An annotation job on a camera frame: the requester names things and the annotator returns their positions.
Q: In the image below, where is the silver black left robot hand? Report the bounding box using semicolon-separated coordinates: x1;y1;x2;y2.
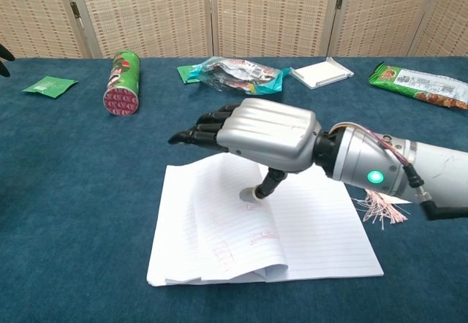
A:
0;43;15;78

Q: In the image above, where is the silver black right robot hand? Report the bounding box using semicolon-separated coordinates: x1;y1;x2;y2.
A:
167;98;322;204

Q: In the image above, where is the white lined notebook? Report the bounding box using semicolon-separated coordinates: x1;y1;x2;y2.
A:
146;153;385;287

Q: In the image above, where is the light blue tasselled bookmark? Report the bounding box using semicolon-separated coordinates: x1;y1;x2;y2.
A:
352;187;412;231

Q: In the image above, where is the dark blue table surface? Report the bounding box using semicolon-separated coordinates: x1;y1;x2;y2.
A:
0;56;468;323

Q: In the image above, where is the small green sachet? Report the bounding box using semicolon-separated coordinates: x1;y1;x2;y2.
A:
176;64;205;85
20;75;80;99

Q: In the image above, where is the teal clear snack bag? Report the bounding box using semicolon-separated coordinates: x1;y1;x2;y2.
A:
186;56;292;96

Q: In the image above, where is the white plastic box lid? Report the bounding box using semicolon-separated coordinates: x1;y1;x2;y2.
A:
290;56;355;90

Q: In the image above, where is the green chips can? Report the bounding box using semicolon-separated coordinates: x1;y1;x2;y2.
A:
102;50;142;118

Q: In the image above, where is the woven folding screen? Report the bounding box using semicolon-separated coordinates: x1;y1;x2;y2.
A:
0;0;468;59

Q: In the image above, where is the green peanut snack packet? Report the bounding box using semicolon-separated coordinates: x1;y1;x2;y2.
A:
368;62;468;111

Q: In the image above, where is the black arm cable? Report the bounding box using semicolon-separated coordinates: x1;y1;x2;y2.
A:
401;164;468;221

